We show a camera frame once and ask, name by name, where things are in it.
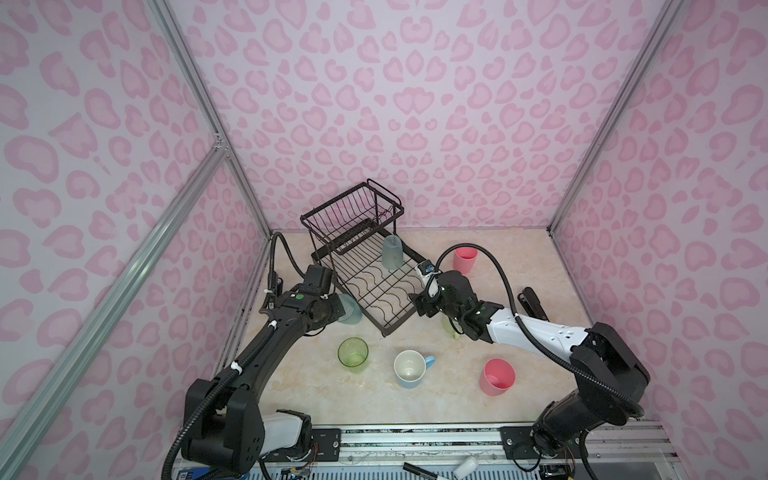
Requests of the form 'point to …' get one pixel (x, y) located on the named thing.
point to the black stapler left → (275, 283)
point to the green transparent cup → (353, 354)
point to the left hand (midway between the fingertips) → (337, 306)
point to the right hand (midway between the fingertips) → (421, 284)
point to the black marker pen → (414, 469)
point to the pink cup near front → (497, 376)
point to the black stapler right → (532, 304)
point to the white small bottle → (468, 466)
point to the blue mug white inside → (410, 366)
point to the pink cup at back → (464, 259)
